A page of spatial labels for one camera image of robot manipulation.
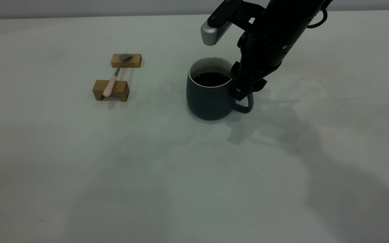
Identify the arch shaped wooden block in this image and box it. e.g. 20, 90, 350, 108
93, 80, 130, 102

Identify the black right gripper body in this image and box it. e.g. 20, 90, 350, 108
238, 3, 311, 79

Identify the dark coffee liquid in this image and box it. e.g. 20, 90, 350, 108
193, 72, 231, 88

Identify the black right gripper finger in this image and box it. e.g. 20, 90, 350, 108
249, 78, 267, 97
231, 61, 249, 101

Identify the pink handled metal spoon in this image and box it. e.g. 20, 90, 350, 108
103, 54, 132, 99

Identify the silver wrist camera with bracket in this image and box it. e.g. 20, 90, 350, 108
201, 0, 265, 46

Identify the grey ceramic cup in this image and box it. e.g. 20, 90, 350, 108
186, 57, 254, 121

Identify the flat rectangular wooden block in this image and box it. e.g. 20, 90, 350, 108
111, 54, 142, 69

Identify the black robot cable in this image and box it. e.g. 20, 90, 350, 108
308, 7, 329, 29

